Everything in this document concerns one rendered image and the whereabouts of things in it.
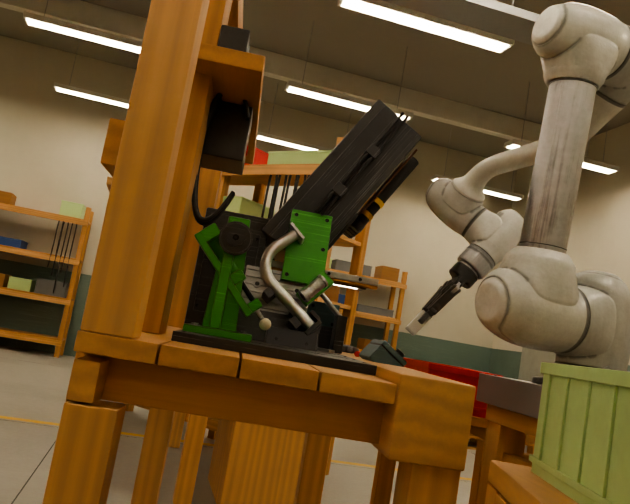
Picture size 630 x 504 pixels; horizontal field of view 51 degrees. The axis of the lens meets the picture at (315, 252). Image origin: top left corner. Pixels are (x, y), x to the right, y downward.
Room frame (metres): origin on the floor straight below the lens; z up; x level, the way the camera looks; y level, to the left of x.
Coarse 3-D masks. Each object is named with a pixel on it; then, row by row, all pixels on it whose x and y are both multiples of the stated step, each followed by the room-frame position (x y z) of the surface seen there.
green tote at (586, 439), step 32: (544, 384) 1.05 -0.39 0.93; (576, 384) 0.91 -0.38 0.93; (608, 384) 0.80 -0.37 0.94; (544, 416) 1.02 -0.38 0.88; (576, 416) 0.90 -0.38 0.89; (608, 416) 0.80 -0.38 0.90; (544, 448) 1.01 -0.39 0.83; (576, 448) 0.89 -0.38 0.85; (608, 448) 0.78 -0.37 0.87; (576, 480) 0.86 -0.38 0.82; (608, 480) 0.78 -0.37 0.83
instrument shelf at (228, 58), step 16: (208, 48) 1.44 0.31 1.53; (224, 48) 1.44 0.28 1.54; (208, 64) 1.46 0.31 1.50; (224, 64) 1.44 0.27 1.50; (240, 64) 1.44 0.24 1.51; (256, 64) 1.45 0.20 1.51; (224, 80) 1.54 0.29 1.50; (240, 80) 1.52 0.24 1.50; (256, 80) 1.51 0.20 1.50; (224, 96) 1.66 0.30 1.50; (240, 96) 1.64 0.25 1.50; (256, 96) 1.62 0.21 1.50; (256, 112) 1.74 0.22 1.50; (256, 128) 1.89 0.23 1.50
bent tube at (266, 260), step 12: (276, 240) 1.76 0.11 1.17; (288, 240) 1.76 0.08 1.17; (300, 240) 1.79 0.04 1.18; (264, 252) 1.75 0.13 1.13; (276, 252) 1.76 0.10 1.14; (264, 264) 1.74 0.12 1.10; (264, 276) 1.73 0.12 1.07; (276, 288) 1.72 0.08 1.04; (288, 300) 1.71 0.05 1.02; (300, 312) 1.71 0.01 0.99; (312, 324) 1.70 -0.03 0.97
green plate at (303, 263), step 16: (304, 224) 1.82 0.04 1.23; (320, 224) 1.83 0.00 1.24; (304, 240) 1.81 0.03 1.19; (320, 240) 1.81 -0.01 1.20; (288, 256) 1.79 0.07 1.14; (304, 256) 1.80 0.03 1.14; (320, 256) 1.80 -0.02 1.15; (288, 272) 1.78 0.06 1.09; (304, 272) 1.79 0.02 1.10; (320, 272) 1.79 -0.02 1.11
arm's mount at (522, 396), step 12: (480, 384) 1.67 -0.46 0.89; (492, 384) 1.60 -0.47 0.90; (504, 384) 1.55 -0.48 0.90; (516, 384) 1.49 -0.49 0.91; (528, 384) 1.44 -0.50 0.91; (540, 384) 1.51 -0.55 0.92; (480, 396) 1.66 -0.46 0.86; (492, 396) 1.60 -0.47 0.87; (504, 396) 1.54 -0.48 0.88; (516, 396) 1.48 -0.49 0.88; (528, 396) 1.43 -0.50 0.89; (540, 396) 1.39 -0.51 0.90; (504, 408) 1.53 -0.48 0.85; (516, 408) 1.48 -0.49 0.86; (528, 408) 1.43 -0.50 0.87
